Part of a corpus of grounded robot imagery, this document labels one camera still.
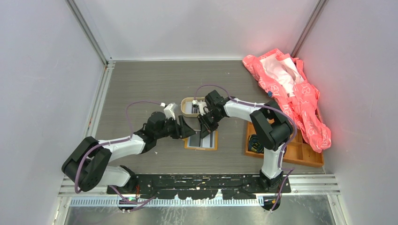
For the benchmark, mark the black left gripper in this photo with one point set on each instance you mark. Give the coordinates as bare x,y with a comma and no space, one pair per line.
185,131

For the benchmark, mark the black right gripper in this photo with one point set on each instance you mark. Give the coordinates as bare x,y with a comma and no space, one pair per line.
205,128

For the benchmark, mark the black VIP credit card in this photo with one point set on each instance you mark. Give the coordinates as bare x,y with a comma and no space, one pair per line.
194,141

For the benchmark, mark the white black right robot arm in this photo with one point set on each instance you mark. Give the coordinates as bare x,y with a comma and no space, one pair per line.
272,127

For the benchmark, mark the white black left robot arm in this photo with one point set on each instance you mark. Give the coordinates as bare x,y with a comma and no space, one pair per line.
88,165

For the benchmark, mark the stack of cards in tray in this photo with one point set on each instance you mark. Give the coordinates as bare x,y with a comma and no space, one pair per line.
189,108

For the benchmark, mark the beige oval card tray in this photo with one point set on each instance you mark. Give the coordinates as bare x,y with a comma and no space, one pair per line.
182,108

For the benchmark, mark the dark rolled tie front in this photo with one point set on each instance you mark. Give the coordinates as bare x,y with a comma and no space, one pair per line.
254,144

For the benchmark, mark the pink white garment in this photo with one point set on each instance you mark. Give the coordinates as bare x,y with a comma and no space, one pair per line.
284,76

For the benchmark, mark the wooden compartment organizer box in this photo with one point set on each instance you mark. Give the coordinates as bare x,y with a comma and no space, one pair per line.
298,151

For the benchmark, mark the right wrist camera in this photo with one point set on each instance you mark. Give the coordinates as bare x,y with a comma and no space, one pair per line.
202,106

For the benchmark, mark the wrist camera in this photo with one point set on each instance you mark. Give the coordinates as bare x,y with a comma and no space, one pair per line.
169,110
202,106

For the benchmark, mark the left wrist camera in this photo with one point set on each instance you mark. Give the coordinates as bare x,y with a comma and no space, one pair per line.
169,110

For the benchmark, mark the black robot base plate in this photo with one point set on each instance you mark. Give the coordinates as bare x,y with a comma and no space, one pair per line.
183,194

